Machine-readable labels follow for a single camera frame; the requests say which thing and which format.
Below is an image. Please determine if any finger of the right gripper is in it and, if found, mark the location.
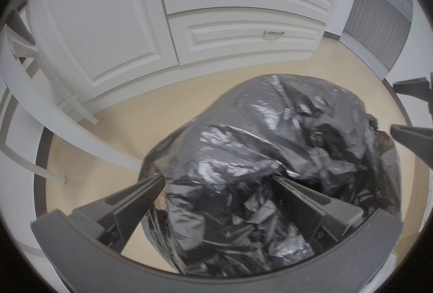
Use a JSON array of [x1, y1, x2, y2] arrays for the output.
[[393, 76, 433, 105], [390, 124, 433, 170]]

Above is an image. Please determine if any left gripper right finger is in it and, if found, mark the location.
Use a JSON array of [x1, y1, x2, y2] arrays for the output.
[[272, 175, 365, 250]]

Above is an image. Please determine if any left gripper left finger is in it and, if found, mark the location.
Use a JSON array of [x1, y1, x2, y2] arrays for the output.
[[69, 173, 167, 254]]

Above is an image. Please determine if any black plastic bag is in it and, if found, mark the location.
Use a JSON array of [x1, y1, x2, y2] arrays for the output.
[[138, 73, 404, 278]]

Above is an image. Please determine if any grey curtain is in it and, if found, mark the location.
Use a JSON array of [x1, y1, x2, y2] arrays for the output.
[[342, 0, 414, 72]]

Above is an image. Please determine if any white chair dark grey seat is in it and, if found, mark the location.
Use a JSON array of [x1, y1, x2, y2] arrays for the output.
[[0, 0, 143, 184]]

